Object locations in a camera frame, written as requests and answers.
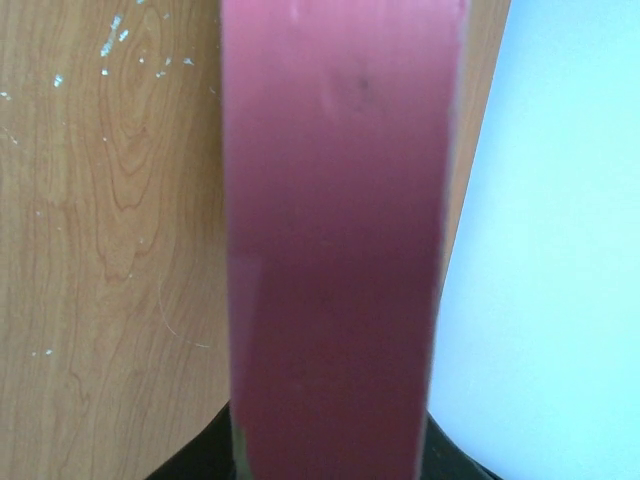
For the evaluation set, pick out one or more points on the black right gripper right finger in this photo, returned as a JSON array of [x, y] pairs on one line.
[[443, 460]]

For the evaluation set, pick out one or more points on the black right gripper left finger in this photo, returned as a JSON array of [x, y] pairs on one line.
[[208, 456]]

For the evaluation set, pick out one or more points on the pink picture frame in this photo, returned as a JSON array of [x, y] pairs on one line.
[[338, 123]]

